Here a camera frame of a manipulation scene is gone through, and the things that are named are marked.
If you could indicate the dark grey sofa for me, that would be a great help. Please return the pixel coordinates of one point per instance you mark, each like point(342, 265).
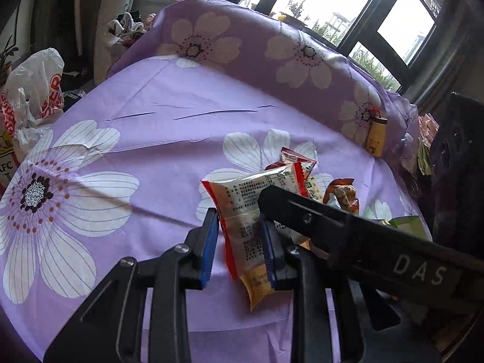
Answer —
point(461, 151)

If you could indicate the purple floral bedsheet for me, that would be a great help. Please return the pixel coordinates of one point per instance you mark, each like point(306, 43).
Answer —
point(151, 121)

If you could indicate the dark window frame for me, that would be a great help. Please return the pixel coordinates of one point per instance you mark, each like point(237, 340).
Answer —
point(363, 19)

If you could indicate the white red plastic bag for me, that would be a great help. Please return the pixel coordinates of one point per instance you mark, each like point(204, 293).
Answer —
point(41, 79)

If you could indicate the red snack packet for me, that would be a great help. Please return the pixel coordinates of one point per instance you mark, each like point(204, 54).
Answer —
point(298, 158)

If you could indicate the white tall board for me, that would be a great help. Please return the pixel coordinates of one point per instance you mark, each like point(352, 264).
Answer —
point(113, 7)

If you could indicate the pale green-print snack packet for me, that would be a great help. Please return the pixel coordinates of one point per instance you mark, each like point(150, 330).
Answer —
point(315, 191)

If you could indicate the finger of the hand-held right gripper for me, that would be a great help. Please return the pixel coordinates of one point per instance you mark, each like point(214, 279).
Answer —
point(302, 215)

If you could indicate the yellow bottle brown cap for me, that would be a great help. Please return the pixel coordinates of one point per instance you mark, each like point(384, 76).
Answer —
point(376, 136)

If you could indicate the potted plant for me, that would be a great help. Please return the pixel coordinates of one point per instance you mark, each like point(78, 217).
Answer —
point(6, 60)

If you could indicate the stack of folded cloths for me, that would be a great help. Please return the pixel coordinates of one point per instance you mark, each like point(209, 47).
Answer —
point(427, 143)

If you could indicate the small plant pot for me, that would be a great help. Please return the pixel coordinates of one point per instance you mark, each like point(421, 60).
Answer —
point(295, 17)

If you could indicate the red white paper bucket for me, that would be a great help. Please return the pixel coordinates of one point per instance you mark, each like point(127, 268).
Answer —
point(7, 166)

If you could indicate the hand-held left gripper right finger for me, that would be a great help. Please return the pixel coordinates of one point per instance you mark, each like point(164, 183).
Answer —
point(269, 251)

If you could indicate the clear plastic water bottle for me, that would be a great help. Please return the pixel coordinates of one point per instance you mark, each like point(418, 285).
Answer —
point(407, 147)

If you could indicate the silver snack packet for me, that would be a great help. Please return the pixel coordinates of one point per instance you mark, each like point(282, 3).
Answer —
point(332, 200)

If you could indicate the white red-edged snack packet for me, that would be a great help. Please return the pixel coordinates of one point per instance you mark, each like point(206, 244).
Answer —
point(245, 196)

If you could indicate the orange panda snack packet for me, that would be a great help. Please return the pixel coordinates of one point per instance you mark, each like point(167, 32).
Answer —
point(346, 193)

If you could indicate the green cardboard box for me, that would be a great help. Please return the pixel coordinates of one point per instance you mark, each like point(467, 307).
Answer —
point(410, 227)

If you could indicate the black white cloth heap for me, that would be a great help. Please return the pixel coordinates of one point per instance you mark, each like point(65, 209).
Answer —
point(126, 26)

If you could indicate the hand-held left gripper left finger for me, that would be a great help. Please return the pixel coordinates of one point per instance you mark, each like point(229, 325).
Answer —
point(208, 249)

